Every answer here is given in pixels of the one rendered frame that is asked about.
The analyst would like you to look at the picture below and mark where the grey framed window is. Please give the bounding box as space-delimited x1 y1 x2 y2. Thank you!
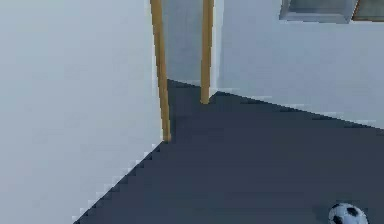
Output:
278 0 360 25

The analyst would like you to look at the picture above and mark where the black and white ball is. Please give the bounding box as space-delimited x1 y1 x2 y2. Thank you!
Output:
328 202 370 224

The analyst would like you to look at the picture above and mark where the brown framed picture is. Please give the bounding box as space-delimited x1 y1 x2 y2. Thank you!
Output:
351 0 384 23

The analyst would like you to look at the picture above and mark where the wooden door frame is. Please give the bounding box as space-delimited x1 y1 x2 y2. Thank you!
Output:
148 0 216 145

